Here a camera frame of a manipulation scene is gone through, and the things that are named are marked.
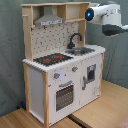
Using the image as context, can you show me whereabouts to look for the black stovetop red burners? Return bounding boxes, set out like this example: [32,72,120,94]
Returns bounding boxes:
[34,53,71,66]

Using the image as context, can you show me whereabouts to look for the grey stove knob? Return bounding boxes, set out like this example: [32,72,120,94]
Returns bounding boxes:
[54,73,60,79]
[72,66,78,72]

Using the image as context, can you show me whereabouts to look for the right grey stove knob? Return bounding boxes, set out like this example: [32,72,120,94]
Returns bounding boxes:
[72,66,78,72]

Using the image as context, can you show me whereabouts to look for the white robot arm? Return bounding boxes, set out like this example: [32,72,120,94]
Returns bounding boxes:
[85,1,128,36]

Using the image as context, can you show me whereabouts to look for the grey cabinet door handle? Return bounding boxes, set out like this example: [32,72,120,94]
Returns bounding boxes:
[82,76,87,90]

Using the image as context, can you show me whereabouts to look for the wooden toy kitchen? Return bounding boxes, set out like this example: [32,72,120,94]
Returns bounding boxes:
[22,2,105,128]

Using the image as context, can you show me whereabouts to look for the oven door with window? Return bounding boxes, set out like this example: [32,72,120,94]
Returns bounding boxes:
[55,80,75,112]

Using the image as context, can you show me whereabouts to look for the grey range hood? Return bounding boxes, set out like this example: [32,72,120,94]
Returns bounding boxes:
[34,5,64,27]

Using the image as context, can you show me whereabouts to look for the black toy faucet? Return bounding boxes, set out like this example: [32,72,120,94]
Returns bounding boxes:
[67,33,82,49]

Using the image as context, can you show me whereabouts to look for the left grey stove knob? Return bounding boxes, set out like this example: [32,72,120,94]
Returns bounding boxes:
[54,73,60,79]

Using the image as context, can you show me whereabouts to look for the grey toy sink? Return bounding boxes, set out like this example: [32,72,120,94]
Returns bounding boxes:
[66,47,94,56]

